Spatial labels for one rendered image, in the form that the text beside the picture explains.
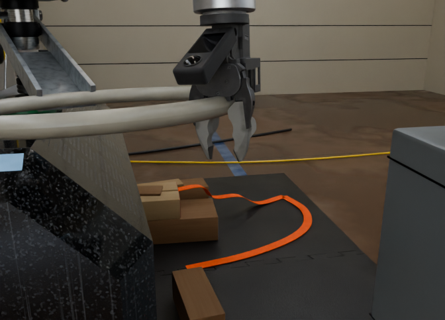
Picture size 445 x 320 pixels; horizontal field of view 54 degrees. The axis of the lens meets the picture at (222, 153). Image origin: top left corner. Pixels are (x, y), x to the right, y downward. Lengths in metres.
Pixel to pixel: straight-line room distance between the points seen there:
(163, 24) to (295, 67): 2.03
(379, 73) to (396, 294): 6.44
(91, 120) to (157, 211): 1.58
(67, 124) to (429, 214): 0.60
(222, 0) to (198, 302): 1.14
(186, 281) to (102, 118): 1.20
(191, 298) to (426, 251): 0.93
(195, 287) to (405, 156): 0.99
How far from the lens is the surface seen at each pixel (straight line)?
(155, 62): 6.27
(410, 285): 0.91
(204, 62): 0.56
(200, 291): 1.61
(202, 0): 0.63
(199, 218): 2.12
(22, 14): 1.36
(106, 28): 6.26
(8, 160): 0.95
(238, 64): 0.62
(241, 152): 0.64
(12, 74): 4.17
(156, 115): 0.54
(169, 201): 2.08
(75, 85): 1.10
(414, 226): 0.87
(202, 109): 0.58
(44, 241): 0.93
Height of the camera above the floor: 1.04
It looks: 17 degrees down
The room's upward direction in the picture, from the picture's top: straight up
